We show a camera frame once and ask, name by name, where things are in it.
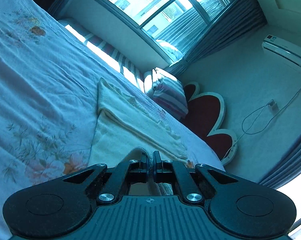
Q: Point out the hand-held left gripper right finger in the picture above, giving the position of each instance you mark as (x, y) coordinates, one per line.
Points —
(157, 163)

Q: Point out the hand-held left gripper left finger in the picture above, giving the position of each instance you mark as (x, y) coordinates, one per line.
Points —
(143, 163)

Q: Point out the cream towel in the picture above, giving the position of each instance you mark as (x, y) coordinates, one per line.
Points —
(115, 140)

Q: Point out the red scalloped headboard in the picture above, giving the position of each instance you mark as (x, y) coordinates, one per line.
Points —
(205, 115)

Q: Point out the striped pillow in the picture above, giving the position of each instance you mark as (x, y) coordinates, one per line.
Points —
(168, 92)

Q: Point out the striped mattress sheet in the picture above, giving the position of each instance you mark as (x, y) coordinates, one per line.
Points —
(110, 55)

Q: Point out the white cloth bundle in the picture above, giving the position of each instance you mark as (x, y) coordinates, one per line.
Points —
(170, 50)

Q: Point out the floral bed sheet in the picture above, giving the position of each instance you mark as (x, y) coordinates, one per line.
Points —
(40, 80)

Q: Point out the window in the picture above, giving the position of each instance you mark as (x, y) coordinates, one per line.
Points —
(153, 2)

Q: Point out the white air conditioner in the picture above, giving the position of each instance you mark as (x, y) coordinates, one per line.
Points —
(285, 51)

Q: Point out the wall socket with charger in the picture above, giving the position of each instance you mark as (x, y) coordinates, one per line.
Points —
(273, 105)

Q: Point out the blue wall curtain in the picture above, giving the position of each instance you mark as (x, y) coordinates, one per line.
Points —
(288, 165)

